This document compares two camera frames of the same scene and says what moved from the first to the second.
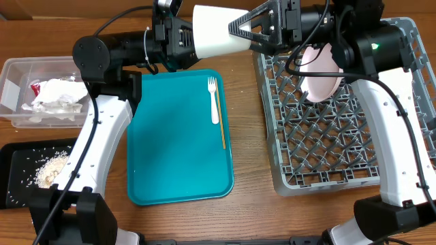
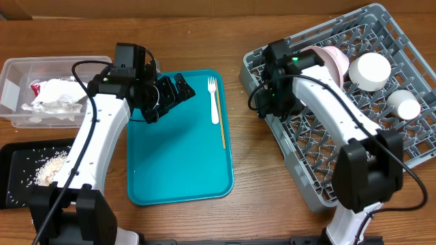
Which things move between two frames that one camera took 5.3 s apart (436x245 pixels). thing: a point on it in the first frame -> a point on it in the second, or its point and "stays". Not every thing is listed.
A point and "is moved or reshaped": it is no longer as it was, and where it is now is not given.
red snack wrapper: x=35 y=88 stays
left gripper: x=174 y=43 -> x=152 y=114
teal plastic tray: x=174 y=150 stays
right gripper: x=285 y=37 -> x=270 y=107
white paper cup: x=212 y=36 is moved or reshaped
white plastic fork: x=212 y=88 stays
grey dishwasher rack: x=326 y=146 is moved or reshaped
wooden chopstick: x=220 y=114 stays
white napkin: x=58 y=99 stays
